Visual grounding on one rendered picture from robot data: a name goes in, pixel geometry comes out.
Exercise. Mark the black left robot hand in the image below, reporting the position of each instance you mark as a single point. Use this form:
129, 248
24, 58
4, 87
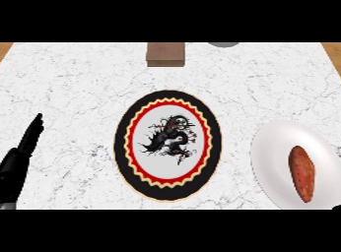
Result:
13, 167

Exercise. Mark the plain white plate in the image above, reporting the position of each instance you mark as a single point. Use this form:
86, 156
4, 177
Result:
280, 154

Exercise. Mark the black red patterned plate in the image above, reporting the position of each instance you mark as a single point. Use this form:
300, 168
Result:
167, 144

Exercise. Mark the grey round object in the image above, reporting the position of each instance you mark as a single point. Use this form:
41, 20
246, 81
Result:
222, 44

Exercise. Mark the orange-brown sweet potato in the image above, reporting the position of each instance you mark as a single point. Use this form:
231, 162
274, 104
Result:
302, 174

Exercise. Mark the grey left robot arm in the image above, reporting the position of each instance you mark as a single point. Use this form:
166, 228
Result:
4, 206

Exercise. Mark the brown wooden block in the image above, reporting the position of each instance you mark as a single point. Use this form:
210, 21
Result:
164, 54

